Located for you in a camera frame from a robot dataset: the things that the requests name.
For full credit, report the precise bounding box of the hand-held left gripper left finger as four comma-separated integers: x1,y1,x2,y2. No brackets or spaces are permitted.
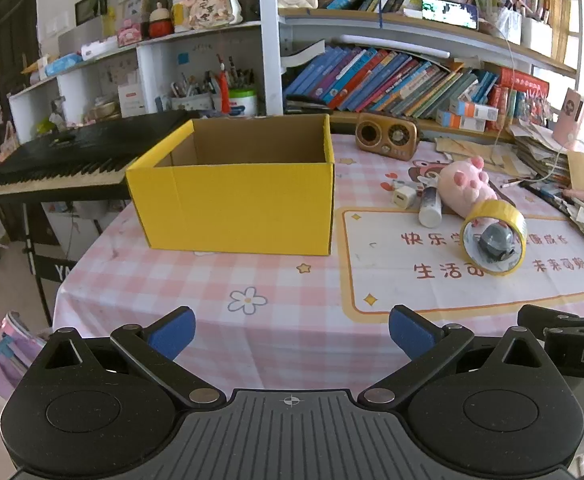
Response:
36,306,225,408

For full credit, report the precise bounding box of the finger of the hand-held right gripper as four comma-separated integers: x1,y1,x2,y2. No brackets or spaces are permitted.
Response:
517,287,584,332

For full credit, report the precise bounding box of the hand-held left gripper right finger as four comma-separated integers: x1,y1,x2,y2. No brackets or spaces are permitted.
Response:
359,305,553,407

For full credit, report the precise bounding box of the yellow cardboard box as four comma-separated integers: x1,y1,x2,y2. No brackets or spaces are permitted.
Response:
125,113,335,257

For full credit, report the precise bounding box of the pink plush pig toy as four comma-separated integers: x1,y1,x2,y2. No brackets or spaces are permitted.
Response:
437,155,499,217

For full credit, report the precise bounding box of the pink checked cloth desktop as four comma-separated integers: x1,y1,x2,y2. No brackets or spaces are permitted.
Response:
52,132,584,396

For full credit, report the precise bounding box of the small grey toy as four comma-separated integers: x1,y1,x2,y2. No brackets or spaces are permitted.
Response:
477,223,517,263

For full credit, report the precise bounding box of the yellow tape roll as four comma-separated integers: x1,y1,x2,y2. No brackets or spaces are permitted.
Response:
459,200,528,277

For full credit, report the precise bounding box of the white glue bottle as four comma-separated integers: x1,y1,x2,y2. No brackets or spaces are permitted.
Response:
418,185,444,227

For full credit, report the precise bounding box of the black keyboard stand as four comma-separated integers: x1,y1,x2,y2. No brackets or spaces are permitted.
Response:
22,200,80,328

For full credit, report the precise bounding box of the pile of papers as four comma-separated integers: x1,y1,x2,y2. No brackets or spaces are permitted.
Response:
512,122,584,276

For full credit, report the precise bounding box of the purple backpack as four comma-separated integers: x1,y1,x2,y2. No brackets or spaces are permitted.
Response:
0,311,48,401

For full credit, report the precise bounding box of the brown retro radio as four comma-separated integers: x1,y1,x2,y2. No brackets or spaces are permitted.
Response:
355,112,419,157

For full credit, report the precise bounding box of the pink power bank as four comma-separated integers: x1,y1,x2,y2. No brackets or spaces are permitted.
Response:
552,87,584,148

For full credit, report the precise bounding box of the black electronic keyboard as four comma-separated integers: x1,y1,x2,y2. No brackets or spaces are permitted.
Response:
0,110,195,207

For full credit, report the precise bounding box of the orange white small box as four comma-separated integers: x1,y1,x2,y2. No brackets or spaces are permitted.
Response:
437,110,488,132
449,100,500,121

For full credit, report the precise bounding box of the red boxed book set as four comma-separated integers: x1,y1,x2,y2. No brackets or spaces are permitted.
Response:
492,67,555,126

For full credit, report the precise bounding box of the pen holder with pens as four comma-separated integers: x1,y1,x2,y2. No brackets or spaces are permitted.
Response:
169,67,221,111

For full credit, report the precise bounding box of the white carton red label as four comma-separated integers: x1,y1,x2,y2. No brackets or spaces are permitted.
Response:
118,84,145,117

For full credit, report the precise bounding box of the white jar green lid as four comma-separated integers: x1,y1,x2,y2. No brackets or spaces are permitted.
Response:
228,89,258,117

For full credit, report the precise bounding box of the row of blue spine books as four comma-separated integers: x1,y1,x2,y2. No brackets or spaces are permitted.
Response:
284,46,503,117

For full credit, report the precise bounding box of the white shelf unit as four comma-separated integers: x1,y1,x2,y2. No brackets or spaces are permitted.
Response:
8,0,285,143

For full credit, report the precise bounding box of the white storage box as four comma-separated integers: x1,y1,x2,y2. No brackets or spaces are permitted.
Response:
521,15,554,47

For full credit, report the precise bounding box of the blue tissue pack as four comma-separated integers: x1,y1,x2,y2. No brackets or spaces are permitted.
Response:
47,54,83,76

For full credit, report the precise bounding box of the white tissue pack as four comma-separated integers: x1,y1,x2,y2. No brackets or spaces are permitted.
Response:
81,37,119,58

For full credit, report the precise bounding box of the thick lying book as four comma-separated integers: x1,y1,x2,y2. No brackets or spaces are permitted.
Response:
282,42,327,68

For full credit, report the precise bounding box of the red round doll figurine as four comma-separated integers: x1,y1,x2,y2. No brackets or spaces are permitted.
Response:
148,2,174,38

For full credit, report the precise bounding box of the grey box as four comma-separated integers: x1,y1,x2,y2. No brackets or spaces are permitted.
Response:
58,15,104,53

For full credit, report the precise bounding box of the smartphone with lit screen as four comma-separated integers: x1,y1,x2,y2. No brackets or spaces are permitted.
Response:
421,0,479,30

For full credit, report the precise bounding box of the wooden bookshelf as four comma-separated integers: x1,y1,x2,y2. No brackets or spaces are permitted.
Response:
277,0,584,141

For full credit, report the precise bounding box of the dark photo frame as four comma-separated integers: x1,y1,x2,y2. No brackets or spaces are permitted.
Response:
74,0,108,26

